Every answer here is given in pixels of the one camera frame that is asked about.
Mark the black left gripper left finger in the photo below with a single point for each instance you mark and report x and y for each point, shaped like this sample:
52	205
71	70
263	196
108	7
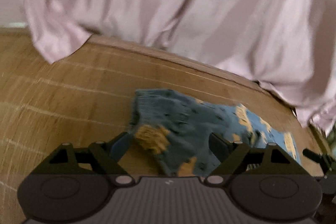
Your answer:
99	158

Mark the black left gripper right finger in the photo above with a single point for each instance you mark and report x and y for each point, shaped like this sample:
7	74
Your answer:
239	158

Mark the blue patterned pants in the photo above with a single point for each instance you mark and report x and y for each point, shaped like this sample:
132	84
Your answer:
176	128

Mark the brown bamboo bed mat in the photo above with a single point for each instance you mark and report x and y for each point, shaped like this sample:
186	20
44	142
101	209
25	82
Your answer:
87	97

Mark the pink satin blanket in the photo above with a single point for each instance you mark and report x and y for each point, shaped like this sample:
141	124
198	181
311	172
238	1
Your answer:
287	46

